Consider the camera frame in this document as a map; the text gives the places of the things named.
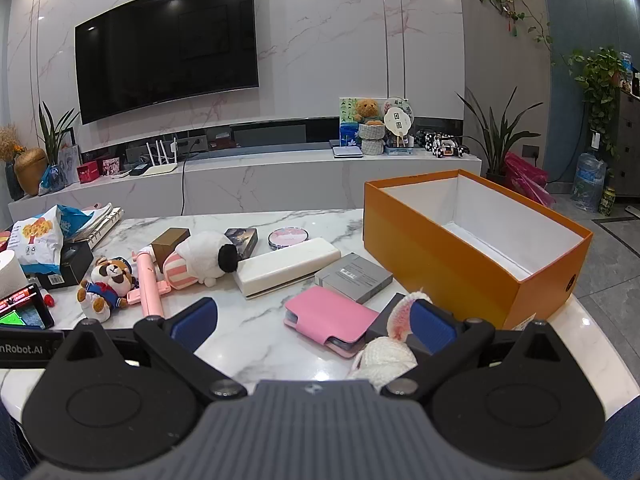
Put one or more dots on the blue white snack bag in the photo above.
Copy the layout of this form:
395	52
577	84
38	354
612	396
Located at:
40	237

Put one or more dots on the person's blue jeans leg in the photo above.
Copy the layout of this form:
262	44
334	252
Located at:
12	445
622	430

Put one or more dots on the white long case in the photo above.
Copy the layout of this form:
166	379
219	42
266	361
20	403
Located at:
287	267

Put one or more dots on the white round hand fan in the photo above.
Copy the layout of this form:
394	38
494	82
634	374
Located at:
399	122

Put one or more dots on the tall potted plant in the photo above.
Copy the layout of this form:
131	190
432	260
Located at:
495	145

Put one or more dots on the small red cap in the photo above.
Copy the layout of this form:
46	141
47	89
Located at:
48	300

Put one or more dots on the white sheep plush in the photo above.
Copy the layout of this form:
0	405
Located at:
200	260

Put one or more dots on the large water bottle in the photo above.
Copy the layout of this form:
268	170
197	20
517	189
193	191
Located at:
589	182

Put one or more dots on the dark grey flat case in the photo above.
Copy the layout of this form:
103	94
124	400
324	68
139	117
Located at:
387	312

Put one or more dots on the brown teddy bear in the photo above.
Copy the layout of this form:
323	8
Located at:
369	111

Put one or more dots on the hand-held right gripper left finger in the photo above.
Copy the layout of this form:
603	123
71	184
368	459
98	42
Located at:
192	324

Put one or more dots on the gold round vase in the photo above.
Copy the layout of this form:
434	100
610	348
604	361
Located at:
30	172

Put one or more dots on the grey flat box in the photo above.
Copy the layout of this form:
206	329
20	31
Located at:
352	277

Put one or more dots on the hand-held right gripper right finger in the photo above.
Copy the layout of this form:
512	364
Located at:
432	329

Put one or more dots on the round pink tin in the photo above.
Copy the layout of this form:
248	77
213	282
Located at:
288	237

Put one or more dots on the red folded umbrella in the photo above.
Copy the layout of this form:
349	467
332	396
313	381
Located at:
525	175

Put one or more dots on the pink selfie stick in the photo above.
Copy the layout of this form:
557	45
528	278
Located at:
150	290

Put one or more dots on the white crochet bunny plush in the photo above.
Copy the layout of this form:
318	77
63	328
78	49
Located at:
387	355

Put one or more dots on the black wall television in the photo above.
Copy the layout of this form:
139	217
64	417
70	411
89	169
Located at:
165	45

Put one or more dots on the green printed can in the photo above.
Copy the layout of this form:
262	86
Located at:
607	202

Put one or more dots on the pink printed box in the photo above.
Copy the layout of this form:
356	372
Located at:
111	166

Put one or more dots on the grey closed laptop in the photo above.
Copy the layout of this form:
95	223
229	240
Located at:
347	152

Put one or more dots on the black flat box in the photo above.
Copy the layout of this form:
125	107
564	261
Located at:
72	265

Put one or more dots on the green plant in blue vase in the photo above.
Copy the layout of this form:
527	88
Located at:
52	160

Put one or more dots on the black phone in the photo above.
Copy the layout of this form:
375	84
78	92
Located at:
140	168

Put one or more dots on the raccoon plush toy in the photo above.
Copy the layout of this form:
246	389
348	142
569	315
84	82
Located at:
107	285

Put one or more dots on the red gift box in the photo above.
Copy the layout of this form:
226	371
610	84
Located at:
90	172

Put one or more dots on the white paper roll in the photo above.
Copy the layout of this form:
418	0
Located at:
10	275

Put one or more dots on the black white checkered toy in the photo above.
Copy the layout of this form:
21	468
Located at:
442	144

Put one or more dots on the orange cardboard box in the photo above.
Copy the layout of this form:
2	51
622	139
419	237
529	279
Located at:
440	270

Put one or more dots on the white router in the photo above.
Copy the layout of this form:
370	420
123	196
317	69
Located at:
159	166

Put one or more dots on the dried flower bunch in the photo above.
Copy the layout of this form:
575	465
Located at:
10	142

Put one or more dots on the gold brown box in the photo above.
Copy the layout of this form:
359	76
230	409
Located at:
170	244

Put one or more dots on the white marble television console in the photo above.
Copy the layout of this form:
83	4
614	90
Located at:
280	180

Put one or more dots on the smartphone with lit screen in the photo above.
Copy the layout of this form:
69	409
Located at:
22	310

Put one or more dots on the grey drawer cabinet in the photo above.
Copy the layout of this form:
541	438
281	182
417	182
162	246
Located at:
627	150

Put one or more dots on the leafy plant on cabinet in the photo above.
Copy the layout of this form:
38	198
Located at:
597	77

